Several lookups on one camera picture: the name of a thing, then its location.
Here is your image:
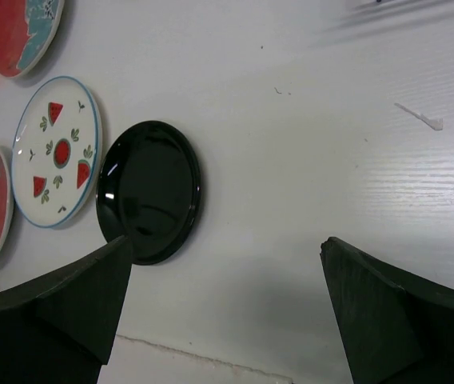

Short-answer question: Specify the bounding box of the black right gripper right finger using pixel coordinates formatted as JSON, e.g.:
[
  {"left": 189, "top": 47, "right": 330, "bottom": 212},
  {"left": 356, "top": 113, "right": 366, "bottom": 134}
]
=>
[{"left": 321, "top": 237, "right": 454, "bottom": 383}]

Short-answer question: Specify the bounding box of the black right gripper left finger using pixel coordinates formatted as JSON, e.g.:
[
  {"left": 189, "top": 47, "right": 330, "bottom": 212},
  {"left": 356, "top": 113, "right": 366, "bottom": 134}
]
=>
[{"left": 0, "top": 237, "right": 132, "bottom": 383}]

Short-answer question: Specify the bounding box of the black plate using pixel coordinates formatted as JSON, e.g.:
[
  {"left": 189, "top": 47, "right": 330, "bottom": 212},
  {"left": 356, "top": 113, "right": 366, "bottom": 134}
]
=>
[{"left": 96, "top": 121, "right": 202, "bottom": 266}]

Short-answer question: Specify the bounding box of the white watermelon pattern plate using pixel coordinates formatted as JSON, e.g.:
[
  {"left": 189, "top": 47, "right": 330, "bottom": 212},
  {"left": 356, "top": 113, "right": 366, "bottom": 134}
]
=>
[{"left": 11, "top": 76, "right": 102, "bottom": 228}]

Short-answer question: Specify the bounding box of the white plastic scrap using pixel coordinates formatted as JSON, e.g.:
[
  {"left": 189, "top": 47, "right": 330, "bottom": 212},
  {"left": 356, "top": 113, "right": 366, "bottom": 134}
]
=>
[{"left": 394, "top": 102, "right": 444, "bottom": 131}]

